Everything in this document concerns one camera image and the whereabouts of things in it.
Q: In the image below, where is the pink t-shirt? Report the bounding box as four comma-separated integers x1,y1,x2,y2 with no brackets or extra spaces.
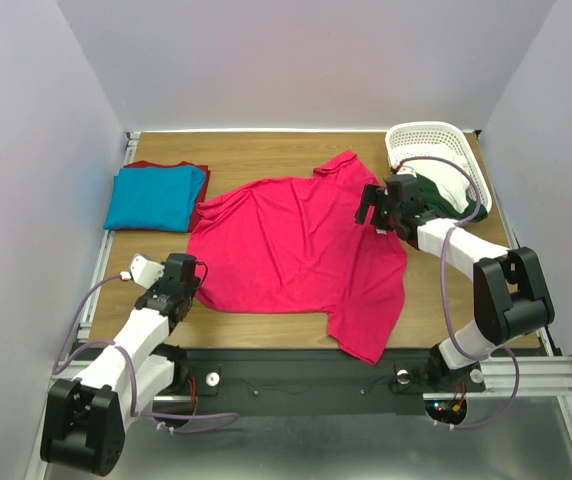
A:
187,150,407,364

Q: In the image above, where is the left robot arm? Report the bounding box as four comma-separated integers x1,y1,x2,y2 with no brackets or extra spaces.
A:
40,253,201,476

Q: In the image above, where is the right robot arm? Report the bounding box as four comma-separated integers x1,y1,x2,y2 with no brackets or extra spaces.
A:
355,174,555,390

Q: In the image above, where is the dark green t-shirt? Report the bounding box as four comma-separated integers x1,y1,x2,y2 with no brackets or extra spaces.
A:
416,174,488,222

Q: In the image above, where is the white t-shirt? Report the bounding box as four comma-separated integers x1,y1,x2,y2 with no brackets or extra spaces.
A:
399,144,470,190

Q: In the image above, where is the white plastic basket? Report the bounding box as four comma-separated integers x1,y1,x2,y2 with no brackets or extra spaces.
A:
385,121,492,222

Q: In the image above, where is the blue folded t-shirt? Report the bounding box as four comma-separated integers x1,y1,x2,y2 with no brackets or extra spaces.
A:
103,164,206,232

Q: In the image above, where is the dark red folded t-shirt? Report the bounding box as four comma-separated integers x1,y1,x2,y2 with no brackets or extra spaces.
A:
124,159,212,232

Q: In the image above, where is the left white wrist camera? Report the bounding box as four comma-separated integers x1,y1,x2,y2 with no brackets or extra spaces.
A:
119,253,164,289

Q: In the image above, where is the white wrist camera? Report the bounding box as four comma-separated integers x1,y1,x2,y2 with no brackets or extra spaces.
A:
396,165,416,176
119,253,164,289

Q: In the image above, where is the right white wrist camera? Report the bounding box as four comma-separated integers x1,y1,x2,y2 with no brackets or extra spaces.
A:
396,165,416,176

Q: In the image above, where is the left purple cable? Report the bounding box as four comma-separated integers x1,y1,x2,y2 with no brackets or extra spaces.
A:
51,274,240,435

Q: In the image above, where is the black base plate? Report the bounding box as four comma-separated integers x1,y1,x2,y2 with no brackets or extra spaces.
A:
152,348,485,416

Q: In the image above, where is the aluminium frame rail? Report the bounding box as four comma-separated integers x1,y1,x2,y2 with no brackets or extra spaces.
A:
25,130,572,480

